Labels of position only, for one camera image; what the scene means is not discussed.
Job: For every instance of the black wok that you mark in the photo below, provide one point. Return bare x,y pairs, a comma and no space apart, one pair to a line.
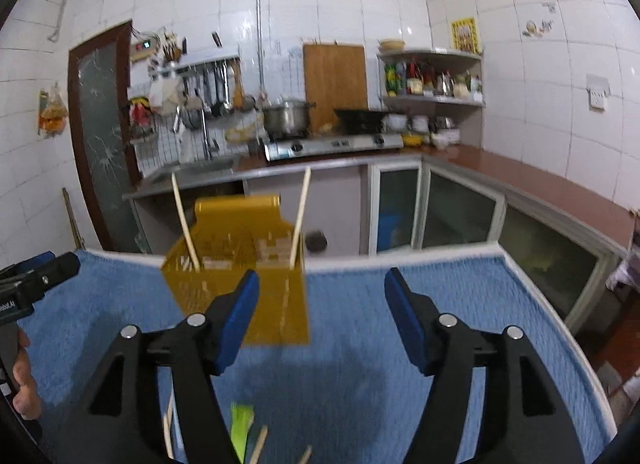
360,118

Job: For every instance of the red rubber gloves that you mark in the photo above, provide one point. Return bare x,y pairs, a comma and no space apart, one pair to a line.
141,112

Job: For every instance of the row of hanging ladles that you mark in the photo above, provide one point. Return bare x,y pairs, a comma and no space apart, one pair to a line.
220,94

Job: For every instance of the green frog utensil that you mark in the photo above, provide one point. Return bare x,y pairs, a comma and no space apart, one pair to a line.
242,426

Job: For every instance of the power strip with red switch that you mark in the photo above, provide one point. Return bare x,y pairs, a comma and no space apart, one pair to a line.
142,48

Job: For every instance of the knife holder with knives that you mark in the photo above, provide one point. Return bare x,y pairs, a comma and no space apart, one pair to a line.
172,47

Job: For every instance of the hanging plastic bag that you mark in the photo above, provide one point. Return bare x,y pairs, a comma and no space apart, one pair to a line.
52,112

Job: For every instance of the white corner shelf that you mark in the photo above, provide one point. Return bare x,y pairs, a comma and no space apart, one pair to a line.
435,100

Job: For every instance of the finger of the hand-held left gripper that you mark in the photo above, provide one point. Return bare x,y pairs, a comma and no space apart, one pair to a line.
52,274
35,261

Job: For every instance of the steel utensil rack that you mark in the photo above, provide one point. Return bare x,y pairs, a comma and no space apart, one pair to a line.
200,67

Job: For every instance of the white wall outlet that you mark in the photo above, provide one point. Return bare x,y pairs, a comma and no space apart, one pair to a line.
598,92

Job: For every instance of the white hanging cloth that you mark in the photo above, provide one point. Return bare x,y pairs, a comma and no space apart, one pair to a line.
162,94

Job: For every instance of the wooden stick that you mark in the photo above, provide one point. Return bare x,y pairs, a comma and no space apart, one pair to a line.
72,219

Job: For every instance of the yellow wall poster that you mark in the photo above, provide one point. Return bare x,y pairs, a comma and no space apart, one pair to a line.
465,35

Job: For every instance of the wooden cutting board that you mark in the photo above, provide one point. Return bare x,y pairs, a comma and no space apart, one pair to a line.
335,84

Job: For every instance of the pale wooden chopstick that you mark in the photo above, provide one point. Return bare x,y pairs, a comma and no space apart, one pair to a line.
300,219
168,429
185,224

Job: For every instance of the person's left hand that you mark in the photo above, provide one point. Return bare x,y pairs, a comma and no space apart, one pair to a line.
26,389

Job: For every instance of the tan wooden chopstick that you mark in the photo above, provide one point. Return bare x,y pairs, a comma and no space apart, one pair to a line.
258,444
305,456

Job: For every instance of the steel gas stove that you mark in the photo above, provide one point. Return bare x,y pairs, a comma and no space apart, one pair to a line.
330,147

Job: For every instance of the wall sticker decal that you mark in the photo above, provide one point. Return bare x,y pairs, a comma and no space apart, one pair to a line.
537,28

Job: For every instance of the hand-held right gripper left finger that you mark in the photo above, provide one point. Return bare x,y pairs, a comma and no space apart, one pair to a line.
239,324

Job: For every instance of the kitchen counter cabinet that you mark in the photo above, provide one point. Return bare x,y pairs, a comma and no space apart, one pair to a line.
335,194

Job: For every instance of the row of condiment bottles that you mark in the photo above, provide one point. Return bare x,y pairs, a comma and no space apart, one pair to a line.
415,79

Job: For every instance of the cream bowl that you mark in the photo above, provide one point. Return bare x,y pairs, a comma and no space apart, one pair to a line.
391,45

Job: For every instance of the brown framed glass door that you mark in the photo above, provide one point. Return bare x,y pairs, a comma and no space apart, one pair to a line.
100,144

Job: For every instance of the steel wall pipe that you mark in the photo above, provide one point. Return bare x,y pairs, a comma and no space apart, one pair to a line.
259,19

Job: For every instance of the steel cooking pot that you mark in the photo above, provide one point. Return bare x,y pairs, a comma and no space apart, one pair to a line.
287,117

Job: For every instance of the steel faucet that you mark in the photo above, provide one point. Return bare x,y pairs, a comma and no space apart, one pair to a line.
206,134

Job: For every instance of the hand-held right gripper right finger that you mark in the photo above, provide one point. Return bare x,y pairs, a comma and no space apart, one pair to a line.
406,326

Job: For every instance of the blue towel mat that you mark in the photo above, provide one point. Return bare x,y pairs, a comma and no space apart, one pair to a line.
350,384

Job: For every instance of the yellow perforated utensil holder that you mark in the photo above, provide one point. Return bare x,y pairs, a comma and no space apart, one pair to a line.
280,304

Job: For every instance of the steel sink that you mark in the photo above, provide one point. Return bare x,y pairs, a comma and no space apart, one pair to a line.
195,169

